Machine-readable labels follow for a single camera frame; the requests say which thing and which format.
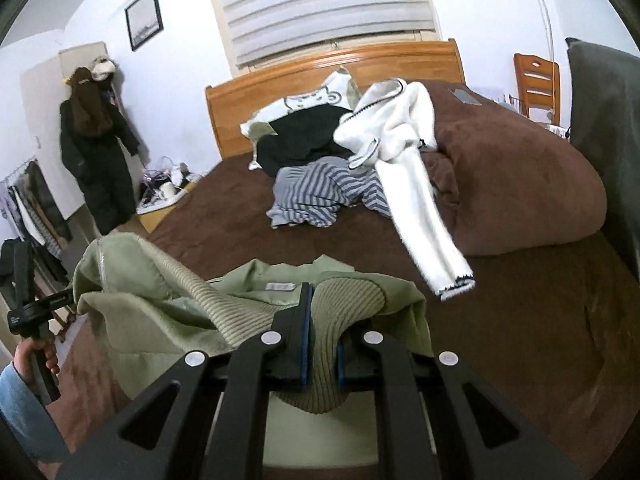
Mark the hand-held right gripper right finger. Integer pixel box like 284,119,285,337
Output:
336,330,581,480

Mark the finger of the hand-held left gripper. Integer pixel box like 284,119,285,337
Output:
35,287,77,313

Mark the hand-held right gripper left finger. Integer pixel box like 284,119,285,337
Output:
57,282,315,480

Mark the green zip jacket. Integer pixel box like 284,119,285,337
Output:
72,234,435,467

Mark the clothes rack with garments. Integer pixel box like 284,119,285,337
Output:
0,157,71,261

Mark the person's left hand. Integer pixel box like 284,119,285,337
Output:
12,335,61,378

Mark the yellow storage box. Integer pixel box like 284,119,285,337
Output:
136,180,193,233

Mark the black hooded coat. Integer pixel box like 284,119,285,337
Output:
59,67,141,236

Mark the brown bed blanket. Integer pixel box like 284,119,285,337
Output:
47,152,640,480

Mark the grey striped garment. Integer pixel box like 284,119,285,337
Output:
266,156,393,230

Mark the black garment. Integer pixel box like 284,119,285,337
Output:
256,105,357,178

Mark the white hat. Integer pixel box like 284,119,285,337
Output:
90,57,117,81

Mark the white fleece jacket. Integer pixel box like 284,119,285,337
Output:
332,78,477,302

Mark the bear print pillow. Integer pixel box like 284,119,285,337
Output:
240,67,361,171

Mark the brown duvet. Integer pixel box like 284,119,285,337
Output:
422,79,608,258

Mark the grey phone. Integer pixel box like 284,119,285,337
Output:
448,86,483,107

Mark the black framed picture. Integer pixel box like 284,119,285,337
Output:
124,0,165,52

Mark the wooden bed headboard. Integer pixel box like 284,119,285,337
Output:
205,38,467,161

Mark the wooden chair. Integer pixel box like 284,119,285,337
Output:
513,52,562,126

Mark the grey cushion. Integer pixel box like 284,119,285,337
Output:
565,37,640,241

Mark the bundle of cables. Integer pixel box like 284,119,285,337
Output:
140,157,201,201

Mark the white wall pipe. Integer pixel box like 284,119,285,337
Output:
522,0,556,61

